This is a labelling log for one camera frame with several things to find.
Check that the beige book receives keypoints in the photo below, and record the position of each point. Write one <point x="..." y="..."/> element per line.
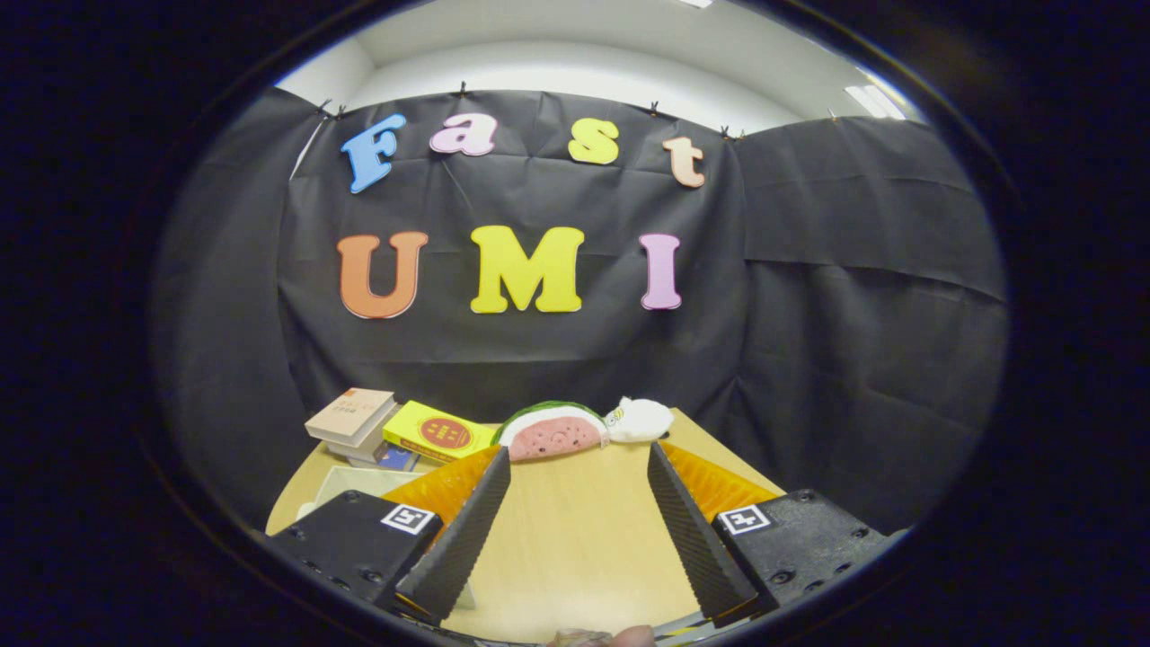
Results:
<point x="350" y="413"/>

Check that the ceiling light panel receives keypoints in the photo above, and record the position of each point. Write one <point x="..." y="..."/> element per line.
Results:
<point x="876" y="101"/>
<point x="696" y="3"/>

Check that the white plush toy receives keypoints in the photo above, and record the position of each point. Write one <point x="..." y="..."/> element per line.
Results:
<point x="642" y="420"/>

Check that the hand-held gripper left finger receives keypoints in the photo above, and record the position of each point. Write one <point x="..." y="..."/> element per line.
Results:
<point x="463" y="539"/>

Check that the yellow book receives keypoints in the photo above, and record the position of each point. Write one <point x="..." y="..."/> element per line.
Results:
<point x="436" y="433"/>

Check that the beige fabric storage box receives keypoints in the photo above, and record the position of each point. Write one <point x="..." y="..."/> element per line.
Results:
<point x="359" y="481"/>

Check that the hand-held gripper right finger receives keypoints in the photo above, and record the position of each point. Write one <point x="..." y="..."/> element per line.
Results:
<point x="696" y="539"/>

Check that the watermelon plush toy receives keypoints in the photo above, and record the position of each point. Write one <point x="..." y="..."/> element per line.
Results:
<point x="552" y="436"/>

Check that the blue book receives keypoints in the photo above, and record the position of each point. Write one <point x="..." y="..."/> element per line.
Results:
<point x="395" y="460"/>

